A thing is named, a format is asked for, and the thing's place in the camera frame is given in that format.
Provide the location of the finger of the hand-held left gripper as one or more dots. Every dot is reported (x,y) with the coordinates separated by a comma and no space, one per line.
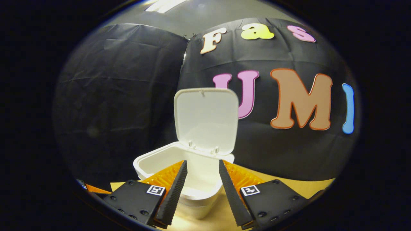
(96,190)

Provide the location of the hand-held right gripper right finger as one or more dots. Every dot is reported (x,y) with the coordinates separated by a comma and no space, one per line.
(232,199)

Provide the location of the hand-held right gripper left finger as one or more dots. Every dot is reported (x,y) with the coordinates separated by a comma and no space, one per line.
(173,199)

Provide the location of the white desktop garbage bin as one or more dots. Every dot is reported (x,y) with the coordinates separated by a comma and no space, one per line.
(205,118)

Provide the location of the wooden desktop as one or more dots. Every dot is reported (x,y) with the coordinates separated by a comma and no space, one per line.
(298,184)

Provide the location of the black backdrop cloth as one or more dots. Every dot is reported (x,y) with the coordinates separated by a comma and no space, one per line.
(112,112)

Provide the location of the ceiling light panel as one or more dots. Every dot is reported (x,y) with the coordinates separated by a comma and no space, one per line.
(163,4)

